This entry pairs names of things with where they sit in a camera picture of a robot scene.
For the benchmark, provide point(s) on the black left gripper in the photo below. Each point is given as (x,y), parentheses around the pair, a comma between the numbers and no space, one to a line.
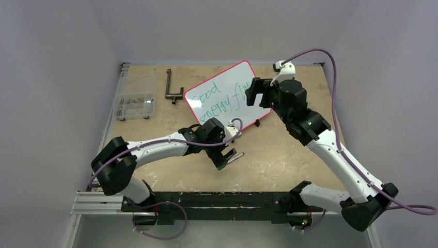
(224,159)

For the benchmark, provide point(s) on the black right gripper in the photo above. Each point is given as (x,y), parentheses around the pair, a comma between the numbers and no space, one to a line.
(266,92)

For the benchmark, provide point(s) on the white green whiteboard marker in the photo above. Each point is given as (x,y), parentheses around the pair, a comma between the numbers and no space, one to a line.
(234,158)

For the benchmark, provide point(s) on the pink framed whiteboard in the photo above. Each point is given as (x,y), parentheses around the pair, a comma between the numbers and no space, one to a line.
(223,97)

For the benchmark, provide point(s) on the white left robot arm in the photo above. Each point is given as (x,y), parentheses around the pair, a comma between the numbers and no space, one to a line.
(113,168)

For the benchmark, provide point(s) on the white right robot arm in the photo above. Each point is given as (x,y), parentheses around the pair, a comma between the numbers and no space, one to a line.
(363,200)

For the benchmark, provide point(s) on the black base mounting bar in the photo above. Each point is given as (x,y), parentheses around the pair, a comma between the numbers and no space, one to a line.
(275,207)

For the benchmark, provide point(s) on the clear plastic screw box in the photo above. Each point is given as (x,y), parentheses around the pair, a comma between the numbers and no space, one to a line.
(138,98)

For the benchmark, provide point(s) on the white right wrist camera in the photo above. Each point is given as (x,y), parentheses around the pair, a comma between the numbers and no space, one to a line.
(284,71)

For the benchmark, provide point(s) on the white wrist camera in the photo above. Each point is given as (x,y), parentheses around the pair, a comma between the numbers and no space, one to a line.
(233,131)
(284,71)

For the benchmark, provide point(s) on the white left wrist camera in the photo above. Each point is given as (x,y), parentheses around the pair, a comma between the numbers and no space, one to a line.
(233,131)

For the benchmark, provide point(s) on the aluminium frame rail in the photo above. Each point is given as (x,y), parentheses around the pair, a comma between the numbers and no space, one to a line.
(92,201)

